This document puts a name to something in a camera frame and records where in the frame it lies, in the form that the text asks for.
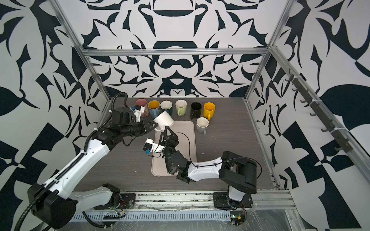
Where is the light green mug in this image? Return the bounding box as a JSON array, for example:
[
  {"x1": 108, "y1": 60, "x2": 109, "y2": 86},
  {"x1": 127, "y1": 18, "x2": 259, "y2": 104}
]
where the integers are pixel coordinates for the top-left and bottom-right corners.
[{"x1": 175, "y1": 99, "x2": 188, "y2": 116}]

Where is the green light controller board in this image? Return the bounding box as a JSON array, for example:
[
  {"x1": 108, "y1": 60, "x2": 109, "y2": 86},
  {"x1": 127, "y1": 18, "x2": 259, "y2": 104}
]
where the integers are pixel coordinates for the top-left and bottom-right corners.
[{"x1": 230, "y1": 210, "x2": 248, "y2": 226}]

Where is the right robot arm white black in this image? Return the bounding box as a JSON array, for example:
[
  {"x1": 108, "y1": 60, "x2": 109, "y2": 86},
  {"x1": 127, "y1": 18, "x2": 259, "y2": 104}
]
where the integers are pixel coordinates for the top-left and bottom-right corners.
[{"x1": 159, "y1": 126, "x2": 259, "y2": 202}]

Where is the beige serving tray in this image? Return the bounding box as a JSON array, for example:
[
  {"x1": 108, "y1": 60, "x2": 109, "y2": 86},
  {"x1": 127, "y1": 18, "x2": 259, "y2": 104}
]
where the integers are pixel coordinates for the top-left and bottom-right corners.
[{"x1": 151, "y1": 121, "x2": 197, "y2": 177}]

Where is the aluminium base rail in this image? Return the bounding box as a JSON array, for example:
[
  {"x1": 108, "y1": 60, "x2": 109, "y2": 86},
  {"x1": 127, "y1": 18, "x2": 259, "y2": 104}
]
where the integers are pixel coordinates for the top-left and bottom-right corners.
[{"x1": 121, "y1": 190, "x2": 297, "y2": 211}]

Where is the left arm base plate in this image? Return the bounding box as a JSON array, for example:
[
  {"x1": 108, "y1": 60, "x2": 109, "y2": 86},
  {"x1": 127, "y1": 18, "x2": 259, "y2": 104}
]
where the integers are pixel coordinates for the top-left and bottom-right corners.
[{"x1": 116, "y1": 193, "x2": 137, "y2": 210}]

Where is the white cable duct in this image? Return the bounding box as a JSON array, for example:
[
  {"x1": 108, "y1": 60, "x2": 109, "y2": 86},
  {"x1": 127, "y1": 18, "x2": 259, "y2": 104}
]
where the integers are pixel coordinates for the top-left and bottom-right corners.
[{"x1": 86, "y1": 210, "x2": 231, "y2": 222}]

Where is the light blue mug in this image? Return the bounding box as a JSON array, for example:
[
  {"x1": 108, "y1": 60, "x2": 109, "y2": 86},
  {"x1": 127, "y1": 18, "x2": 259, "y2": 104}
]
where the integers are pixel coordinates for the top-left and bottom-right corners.
[{"x1": 148, "y1": 100, "x2": 161, "y2": 119}]

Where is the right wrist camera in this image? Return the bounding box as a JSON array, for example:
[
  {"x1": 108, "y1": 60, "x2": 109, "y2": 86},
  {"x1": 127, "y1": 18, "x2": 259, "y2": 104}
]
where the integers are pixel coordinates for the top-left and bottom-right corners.
[{"x1": 143, "y1": 139, "x2": 159, "y2": 156}]

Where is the pink floral mug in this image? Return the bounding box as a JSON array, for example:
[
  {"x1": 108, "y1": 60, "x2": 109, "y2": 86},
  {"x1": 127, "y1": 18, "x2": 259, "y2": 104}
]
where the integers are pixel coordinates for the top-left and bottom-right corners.
[{"x1": 135, "y1": 99, "x2": 149, "y2": 117}]

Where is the yellow mug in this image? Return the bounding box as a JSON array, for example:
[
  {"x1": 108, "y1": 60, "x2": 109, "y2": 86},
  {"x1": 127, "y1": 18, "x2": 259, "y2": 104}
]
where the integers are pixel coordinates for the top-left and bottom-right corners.
[{"x1": 203, "y1": 102, "x2": 216, "y2": 121}]

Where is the dark green mug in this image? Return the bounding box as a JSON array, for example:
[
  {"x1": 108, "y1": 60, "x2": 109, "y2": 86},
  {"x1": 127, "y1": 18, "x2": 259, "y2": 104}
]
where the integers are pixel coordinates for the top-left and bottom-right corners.
[{"x1": 160, "y1": 100, "x2": 173, "y2": 116}]

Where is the white mug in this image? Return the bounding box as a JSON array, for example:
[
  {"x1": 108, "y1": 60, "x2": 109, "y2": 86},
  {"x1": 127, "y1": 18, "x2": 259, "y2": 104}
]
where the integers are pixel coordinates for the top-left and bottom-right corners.
[{"x1": 154, "y1": 111, "x2": 174, "y2": 131}]

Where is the wall hook rail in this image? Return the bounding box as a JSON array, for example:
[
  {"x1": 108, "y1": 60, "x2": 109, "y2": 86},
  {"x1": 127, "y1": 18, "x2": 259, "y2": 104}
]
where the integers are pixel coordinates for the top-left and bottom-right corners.
[{"x1": 285, "y1": 69, "x2": 353, "y2": 153}]

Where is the black mug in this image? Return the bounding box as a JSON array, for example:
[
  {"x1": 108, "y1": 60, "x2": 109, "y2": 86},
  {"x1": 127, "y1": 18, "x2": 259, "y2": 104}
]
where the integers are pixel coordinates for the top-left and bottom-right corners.
[{"x1": 189, "y1": 102, "x2": 202, "y2": 120}]

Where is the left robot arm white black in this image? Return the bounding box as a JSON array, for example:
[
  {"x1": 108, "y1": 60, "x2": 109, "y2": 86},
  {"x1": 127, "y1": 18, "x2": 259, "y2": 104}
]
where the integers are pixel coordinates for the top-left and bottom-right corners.
[{"x1": 14, "y1": 92, "x2": 158, "y2": 231}]

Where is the grey mug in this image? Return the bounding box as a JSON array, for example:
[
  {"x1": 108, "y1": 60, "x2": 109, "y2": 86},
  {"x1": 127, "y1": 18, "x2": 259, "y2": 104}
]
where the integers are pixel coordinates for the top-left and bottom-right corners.
[{"x1": 196, "y1": 117, "x2": 209, "y2": 135}]

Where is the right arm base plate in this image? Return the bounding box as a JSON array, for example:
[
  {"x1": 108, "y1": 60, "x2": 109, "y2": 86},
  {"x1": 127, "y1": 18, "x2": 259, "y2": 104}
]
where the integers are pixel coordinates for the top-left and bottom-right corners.
[{"x1": 213, "y1": 192, "x2": 253, "y2": 210}]

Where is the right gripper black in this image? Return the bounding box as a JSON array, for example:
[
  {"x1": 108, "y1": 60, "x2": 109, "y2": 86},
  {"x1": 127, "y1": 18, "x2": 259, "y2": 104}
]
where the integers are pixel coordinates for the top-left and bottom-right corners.
[{"x1": 161, "y1": 126, "x2": 184, "y2": 175}]

